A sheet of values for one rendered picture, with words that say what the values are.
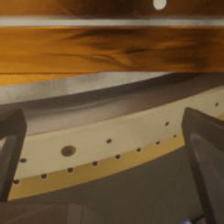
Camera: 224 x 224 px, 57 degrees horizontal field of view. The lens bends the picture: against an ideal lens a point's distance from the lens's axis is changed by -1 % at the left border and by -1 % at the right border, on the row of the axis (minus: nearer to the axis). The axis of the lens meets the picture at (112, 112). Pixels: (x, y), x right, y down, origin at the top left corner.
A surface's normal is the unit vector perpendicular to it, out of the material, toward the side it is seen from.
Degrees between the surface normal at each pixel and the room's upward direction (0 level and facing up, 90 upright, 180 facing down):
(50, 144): 90
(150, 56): 90
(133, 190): 62
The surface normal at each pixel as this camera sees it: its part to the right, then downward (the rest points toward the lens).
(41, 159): 0.29, 0.56
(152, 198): 0.38, 0.08
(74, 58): 0.01, 0.58
